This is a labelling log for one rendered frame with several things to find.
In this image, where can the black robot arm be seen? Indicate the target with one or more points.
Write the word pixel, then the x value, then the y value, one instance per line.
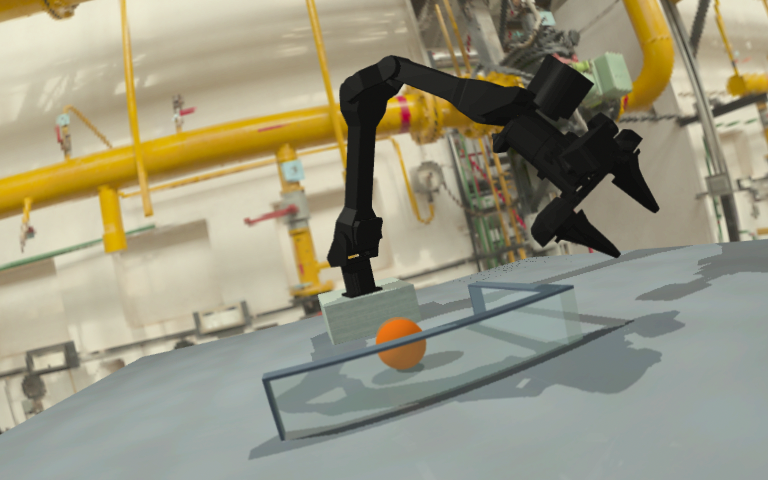
pixel 556 90

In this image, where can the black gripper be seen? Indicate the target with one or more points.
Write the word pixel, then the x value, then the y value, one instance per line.
pixel 559 218

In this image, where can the clear low glass wall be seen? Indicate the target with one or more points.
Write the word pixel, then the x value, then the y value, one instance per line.
pixel 365 387

